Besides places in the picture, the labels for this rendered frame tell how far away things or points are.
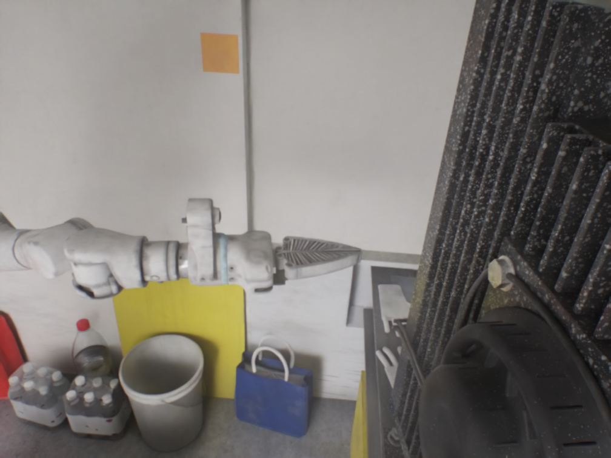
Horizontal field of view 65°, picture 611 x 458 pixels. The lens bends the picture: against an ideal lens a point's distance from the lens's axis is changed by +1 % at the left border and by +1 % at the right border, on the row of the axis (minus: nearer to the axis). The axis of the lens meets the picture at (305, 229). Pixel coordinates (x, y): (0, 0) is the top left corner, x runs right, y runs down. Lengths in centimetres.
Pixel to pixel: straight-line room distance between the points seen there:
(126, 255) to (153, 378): 137
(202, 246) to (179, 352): 131
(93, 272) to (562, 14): 60
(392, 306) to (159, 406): 85
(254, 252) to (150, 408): 118
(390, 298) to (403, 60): 71
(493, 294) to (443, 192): 19
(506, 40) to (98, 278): 57
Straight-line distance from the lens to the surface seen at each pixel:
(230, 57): 137
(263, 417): 195
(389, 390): 131
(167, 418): 182
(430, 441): 54
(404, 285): 162
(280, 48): 140
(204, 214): 63
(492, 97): 57
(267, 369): 185
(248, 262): 65
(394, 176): 152
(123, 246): 68
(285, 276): 67
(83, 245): 69
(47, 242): 74
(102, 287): 72
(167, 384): 207
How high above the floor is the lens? 166
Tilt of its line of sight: 32 degrees down
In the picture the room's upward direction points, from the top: 3 degrees clockwise
